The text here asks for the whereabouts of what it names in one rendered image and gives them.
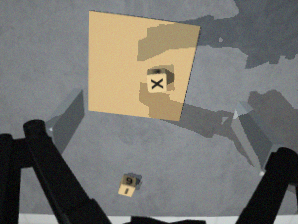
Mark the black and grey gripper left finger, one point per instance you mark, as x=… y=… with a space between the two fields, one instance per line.
x=66 y=197

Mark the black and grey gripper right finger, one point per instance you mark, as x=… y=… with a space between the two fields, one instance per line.
x=277 y=164

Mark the tan letter block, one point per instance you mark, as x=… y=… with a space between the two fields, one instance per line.
x=157 y=80
x=127 y=185

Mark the tan flat mat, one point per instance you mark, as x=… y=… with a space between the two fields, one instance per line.
x=121 y=50

